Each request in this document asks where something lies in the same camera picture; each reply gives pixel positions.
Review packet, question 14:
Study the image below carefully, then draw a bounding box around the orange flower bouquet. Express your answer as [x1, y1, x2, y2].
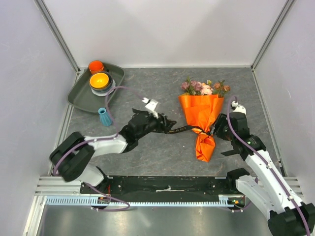
[179, 77, 231, 162]

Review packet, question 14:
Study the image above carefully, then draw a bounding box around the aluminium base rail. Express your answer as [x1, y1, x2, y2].
[35, 177, 81, 196]

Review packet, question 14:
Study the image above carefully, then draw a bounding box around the black ribbon with gold text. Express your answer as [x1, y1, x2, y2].
[131, 108, 214, 137]

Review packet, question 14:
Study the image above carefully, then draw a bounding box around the right aluminium frame post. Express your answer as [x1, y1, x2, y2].
[251, 0, 296, 72]

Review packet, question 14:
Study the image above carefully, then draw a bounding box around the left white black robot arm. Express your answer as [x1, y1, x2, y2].
[49, 111, 176, 193]

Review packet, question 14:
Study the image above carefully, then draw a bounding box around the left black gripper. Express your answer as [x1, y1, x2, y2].
[137, 111, 177, 140]

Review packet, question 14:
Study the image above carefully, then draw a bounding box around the grey green plastic tray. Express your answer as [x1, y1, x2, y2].
[67, 62, 126, 114]

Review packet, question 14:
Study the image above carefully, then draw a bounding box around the blue ribbed vase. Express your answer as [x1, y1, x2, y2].
[98, 108, 112, 126]

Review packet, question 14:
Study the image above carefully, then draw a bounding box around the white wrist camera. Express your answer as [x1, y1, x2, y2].
[142, 97, 158, 118]
[230, 101, 247, 115]

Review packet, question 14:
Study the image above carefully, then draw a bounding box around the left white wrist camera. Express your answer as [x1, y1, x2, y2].
[142, 97, 158, 118]

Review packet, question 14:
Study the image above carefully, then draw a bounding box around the white plate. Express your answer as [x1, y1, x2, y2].
[91, 80, 116, 96]

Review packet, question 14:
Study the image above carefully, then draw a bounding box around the left aluminium frame post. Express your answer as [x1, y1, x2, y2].
[34, 0, 80, 74]

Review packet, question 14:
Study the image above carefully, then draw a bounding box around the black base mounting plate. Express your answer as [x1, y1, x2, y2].
[95, 176, 241, 196]

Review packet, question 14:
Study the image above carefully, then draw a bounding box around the aluminium frame post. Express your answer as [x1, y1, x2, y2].
[251, 0, 296, 72]
[34, 0, 80, 74]

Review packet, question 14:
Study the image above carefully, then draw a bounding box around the orange plastic cup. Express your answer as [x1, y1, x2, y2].
[88, 60, 105, 75]

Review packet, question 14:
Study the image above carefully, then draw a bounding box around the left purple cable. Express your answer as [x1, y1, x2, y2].
[53, 86, 148, 212]

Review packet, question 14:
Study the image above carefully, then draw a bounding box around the dark grey bowl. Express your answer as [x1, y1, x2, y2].
[90, 73, 114, 92]

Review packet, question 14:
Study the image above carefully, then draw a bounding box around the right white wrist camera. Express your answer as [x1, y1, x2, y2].
[230, 101, 247, 115]

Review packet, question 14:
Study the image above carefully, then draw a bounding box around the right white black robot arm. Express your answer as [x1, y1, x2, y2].
[212, 112, 315, 236]

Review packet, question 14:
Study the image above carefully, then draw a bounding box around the grey slotted cable duct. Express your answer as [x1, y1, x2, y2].
[46, 195, 243, 207]

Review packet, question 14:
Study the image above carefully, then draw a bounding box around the orange bowl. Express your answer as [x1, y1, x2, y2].
[89, 72, 110, 89]

